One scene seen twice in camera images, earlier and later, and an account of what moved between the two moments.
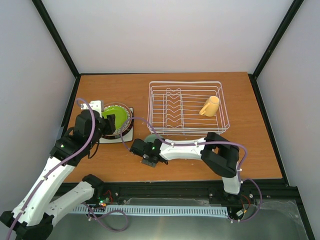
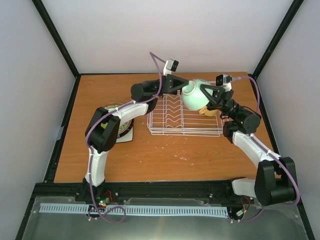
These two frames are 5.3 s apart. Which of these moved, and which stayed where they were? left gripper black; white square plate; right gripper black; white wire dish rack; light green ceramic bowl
Moved: right gripper black; left gripper black; light green ceramic bowl
Stayed: white square plate; white wire dish rack
